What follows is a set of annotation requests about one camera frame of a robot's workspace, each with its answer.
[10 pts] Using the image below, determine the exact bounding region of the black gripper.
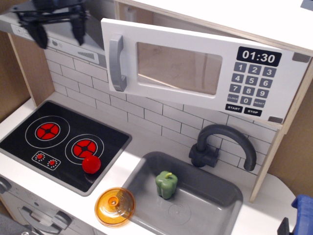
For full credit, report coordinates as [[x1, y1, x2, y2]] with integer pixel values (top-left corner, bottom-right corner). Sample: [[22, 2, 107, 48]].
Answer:
[[11, 0, 89, 49]]

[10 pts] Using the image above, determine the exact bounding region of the white toy microwave door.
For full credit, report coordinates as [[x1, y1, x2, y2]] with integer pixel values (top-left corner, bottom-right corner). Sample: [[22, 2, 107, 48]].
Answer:
[[101, 19, 311, 123]]

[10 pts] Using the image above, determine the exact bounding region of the grey toy range hood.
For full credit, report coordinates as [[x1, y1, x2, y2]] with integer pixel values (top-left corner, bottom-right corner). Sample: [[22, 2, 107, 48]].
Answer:
[[0, 7, 106, 67]]

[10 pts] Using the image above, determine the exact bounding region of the black toy stove top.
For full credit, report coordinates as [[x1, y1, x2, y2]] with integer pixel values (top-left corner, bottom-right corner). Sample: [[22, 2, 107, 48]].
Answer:
[[0, 101, 132, 196]]

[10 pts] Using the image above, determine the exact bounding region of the red toy tomato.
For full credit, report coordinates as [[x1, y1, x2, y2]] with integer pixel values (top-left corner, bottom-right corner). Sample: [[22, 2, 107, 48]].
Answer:
[[82, 155, 101, 174]]

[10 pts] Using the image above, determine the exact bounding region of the orange transparent pot lid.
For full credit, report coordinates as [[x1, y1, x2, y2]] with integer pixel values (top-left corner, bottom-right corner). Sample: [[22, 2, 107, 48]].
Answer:
[[94, 187, 136, 228]]

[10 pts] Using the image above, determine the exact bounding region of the green toy bell pepper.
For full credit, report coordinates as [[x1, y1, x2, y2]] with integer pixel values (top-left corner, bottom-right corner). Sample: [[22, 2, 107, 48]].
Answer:
[[156, 171, 178, 199]]

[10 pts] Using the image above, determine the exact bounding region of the grey toy oven front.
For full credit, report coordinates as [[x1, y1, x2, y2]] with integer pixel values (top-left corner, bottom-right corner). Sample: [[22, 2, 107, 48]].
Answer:
[[0, 175, 97, 235]]

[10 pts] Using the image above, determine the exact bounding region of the dark grey toy faucet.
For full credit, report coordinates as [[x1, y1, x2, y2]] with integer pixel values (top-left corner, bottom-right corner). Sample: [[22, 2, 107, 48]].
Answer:
[[188, 124, 257, 171]]

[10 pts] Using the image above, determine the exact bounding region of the grey toy sink basin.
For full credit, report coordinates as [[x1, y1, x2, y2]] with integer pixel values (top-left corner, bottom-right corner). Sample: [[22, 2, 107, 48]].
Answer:
[[123, 152, 243, 235]]

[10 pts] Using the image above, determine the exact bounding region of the wooden toy kitchen cabinet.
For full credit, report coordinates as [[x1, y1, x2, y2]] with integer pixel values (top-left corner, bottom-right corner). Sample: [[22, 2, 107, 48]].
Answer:
[[113, 0, 313, 203]]

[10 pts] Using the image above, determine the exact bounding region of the blue plastic object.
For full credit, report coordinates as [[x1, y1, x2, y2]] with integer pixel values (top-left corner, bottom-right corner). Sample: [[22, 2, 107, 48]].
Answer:
[[291, 194, 313, 235]]

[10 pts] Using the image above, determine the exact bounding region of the black object at bottom edge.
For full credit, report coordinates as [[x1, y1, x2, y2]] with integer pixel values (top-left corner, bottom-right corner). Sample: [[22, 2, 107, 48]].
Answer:
[[277, 217, 290, 235]]

